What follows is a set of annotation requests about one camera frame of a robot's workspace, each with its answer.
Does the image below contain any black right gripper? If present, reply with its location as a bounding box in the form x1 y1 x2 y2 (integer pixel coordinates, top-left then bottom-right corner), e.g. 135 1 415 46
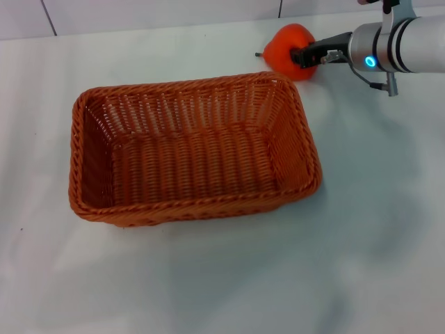
289 31 354 70

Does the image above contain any orange woven wicker basket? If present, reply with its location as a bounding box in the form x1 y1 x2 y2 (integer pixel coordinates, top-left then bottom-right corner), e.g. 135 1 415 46
67 71 323 229

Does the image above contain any orange bell pepper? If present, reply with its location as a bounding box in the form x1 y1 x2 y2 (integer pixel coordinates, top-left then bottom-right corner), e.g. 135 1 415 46
255 23 318 83

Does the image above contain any grey cable with connector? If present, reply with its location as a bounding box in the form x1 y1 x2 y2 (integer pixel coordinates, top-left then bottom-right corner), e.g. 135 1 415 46
347 59 401 97

